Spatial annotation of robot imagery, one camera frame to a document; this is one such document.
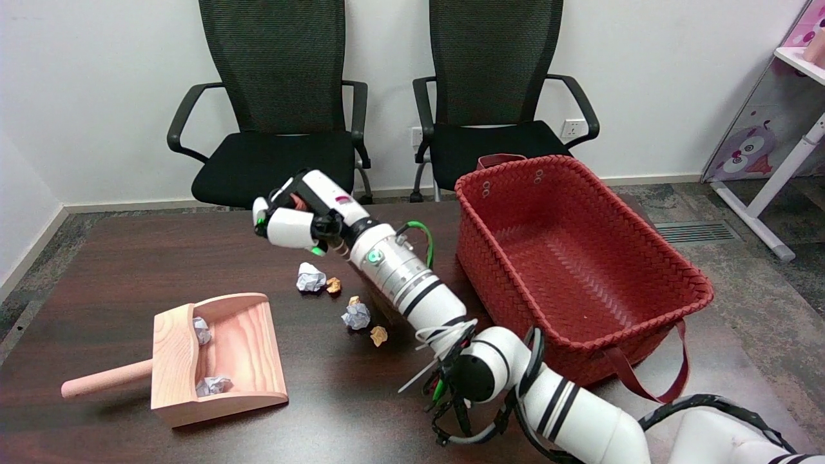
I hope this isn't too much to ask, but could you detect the pink white kids desk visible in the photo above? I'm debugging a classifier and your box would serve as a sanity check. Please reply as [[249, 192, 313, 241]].
[[701, 0, 825, 262]]

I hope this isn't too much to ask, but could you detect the wooden dustpan with handle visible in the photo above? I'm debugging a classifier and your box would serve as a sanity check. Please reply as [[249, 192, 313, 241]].
[[61, 293, 289, 428]]

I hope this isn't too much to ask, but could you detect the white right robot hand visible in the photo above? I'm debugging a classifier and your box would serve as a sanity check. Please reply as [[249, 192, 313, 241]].
[[252, 169, 381, 257]]

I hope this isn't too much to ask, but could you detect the black mesh office chair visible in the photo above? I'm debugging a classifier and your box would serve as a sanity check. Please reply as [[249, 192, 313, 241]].
[[167, 0, 374, 210], [412, 0, 601, 204]]

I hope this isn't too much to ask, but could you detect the red woven basket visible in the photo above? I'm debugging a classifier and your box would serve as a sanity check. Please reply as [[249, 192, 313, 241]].
[[455, 153, 714, 404]]

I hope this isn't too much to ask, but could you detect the pink cup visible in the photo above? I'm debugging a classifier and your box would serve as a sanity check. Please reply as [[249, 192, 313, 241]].
[[802, 29, 825, 68]]

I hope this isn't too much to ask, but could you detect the black sleeved cable loop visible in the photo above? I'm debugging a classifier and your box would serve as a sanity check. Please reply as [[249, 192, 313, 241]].
[[638, 394, 797, 456]]

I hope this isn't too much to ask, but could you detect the floor vent grille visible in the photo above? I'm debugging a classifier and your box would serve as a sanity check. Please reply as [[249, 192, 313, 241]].
[[654, 221, 742, 244]]

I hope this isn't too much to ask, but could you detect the black elbow cable bundle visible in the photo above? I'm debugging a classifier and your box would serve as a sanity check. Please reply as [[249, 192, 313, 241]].
[[429, 325, 550, 464]]

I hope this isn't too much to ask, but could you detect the green cable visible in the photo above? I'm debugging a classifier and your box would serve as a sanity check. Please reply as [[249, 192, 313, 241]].
[[396, 220, 447, 401]]

